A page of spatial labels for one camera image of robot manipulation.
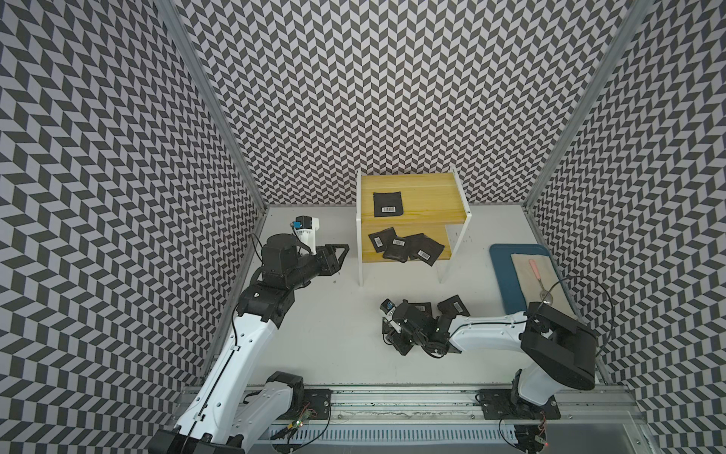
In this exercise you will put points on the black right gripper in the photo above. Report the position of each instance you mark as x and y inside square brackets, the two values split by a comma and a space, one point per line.
[396, 341]

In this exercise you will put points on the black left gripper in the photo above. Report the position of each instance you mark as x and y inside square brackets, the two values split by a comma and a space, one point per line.
[326, 256]

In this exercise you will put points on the black tea bag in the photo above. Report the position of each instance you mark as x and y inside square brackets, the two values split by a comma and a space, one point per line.
[453, 307]
[388, 205]
[381, 240]
[426, 308]
[397, 250]
[423, 248]

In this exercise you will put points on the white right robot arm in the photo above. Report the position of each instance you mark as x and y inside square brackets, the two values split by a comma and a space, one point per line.
[562, 350]

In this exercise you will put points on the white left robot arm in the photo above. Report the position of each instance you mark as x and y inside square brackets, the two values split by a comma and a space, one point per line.
[217, 420]

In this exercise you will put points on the white yellow two-tier shelf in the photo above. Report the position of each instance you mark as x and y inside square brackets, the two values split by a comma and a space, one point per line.
[434, 204]

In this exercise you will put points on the blue tray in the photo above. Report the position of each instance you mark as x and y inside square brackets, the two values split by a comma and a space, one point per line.
[513, 298]

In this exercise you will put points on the beige cloth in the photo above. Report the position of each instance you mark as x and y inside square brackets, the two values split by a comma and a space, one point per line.
[530, 286]

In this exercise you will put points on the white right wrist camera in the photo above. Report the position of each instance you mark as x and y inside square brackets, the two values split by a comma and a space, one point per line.
[387, 308]

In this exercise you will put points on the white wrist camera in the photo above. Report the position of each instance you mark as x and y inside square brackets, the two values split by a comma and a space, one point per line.
[387, 308]
[305, 228]

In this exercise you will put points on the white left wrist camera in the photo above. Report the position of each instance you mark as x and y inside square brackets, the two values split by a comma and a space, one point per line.
[305, 228]

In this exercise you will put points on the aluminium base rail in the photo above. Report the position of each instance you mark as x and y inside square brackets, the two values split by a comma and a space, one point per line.
[403, 418]

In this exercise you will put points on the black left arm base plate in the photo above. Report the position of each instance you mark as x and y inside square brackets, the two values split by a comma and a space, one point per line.
[318, 401]

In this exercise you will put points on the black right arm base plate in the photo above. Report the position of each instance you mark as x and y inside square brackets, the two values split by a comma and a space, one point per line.
[497, 404]

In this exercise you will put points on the pink handled spoon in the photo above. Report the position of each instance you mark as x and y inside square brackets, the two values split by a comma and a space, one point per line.
[545, 295]

